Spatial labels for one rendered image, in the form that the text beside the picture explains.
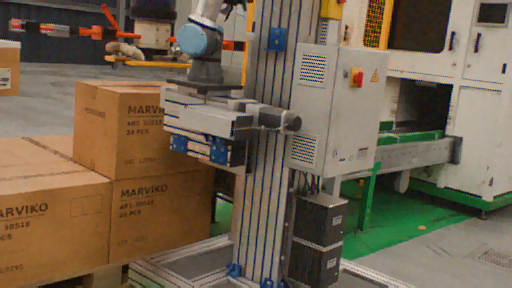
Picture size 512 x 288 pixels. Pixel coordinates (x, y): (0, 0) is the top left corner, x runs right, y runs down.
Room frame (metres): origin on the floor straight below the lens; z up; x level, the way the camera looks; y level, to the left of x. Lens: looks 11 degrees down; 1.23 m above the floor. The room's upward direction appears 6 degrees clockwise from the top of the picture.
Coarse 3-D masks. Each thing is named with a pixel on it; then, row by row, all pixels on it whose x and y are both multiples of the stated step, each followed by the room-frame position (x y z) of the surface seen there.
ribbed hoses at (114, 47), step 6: (114, 42) 2.59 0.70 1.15; (108, 48) 2.60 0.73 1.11; (114, 48) 2.57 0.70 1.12; (120, 48) 2.52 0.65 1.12; (126, 48) 2.49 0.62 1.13; (132, 48) 2.50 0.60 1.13; (114, 54) 2.66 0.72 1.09; (126, 54) 2.50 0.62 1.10; (132, 54) 2.49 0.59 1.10; (138, 54) 2.51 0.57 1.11; (180, 54) 2.79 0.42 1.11; (186, 60) 2.70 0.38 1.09
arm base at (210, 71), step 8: (192, 56) 2.21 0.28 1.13; (192, 64) 2.19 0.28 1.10; (200, 64) 2.16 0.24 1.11; (208, 64) 2.16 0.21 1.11; (216, 64) 2.18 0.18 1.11; (192, 72) 2.17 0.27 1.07; (200, 72) 2.15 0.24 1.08; (208, 72) 2.15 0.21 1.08; (216, 72) 2.17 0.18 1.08; (192, 80) 2.16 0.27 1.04; (200, 80) 2.14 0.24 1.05; (208, 80) 2.14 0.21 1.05; (216, 80) 2.16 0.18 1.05
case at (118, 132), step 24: (96, 96) 2.48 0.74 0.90; (120, 96) 2.36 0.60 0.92; (144, 96) 2.45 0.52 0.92; (96, 120) 2.48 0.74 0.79; (120, 120) 2.36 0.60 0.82; (144, 120) 2.45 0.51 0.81; (96, 144) 2.47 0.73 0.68; (120, 144) 2.37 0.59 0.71; (144, 144) 2.46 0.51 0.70; (168, 144) 2.55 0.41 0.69; (96, 168) 2.46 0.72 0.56; (120, 168) 2.37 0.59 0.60; (144, 168) 2.46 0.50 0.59; (168, 168) 2.56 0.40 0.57; (192, 168) 2.67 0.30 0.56
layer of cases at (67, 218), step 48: (0, 144) 2.82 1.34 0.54; (48, 144) 2.93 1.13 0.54; (0, 192) 2.04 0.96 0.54; (48, 192) 2.15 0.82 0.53; (96, 192) 2.30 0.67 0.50; (144, 192) 2.47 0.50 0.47; (192, 192) 2.68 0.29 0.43; (0, 240) 2.02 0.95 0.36; (48, 240) 2.15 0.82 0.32; (96, 240) 2.31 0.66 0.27; (144, 240) 2.49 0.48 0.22; (192, 240) 2.70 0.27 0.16
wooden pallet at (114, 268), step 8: (176, 248) 2.62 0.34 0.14; (144, 256) 2.49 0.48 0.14; (112, 264) 2.37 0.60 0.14; (120, 264) 2.40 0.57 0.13; (80, 272) 2.26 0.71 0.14; (88, 272) 2.28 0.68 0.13; (96, 272) 2.31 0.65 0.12; (104, 272) 2.34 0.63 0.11; (112, 272) 2.37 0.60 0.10; (120, 272) 2.40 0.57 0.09; (48, 280) 2.15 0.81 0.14; (56, 280) 2.18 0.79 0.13; (88, 280) 2.33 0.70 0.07; (96, 280) 2.31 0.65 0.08; (104, 280) 2.34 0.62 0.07; (112, 280) 2.37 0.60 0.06; (120, 280) 2.40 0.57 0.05
